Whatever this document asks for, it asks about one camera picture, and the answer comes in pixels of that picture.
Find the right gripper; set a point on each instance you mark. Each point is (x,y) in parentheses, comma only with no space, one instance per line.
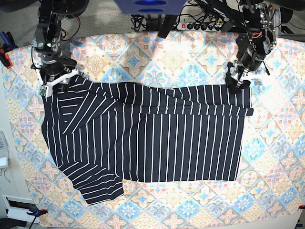
(54,67)

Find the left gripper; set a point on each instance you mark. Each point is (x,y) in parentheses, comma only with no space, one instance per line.
(236,77)

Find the navy white striped T-shirt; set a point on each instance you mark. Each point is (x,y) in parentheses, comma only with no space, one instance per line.
(100,134)

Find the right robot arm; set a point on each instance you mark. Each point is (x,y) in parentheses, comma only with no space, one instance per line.
(47,41)

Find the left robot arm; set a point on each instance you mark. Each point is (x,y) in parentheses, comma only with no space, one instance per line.
(259,41)

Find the red orange table clamp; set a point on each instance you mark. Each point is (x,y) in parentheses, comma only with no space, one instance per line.
(4,58)

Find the white labelled power strip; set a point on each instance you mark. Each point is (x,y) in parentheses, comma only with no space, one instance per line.
(199,26)

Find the colourful patterned tablecloth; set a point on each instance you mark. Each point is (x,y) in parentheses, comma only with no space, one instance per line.
(271,178)

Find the white floor box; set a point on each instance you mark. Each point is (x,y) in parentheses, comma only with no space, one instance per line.
(19,207)

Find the blue black bar clamp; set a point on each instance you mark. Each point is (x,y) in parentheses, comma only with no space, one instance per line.
(36,212)

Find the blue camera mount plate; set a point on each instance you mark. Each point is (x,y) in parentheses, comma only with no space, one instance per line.
(172,7)

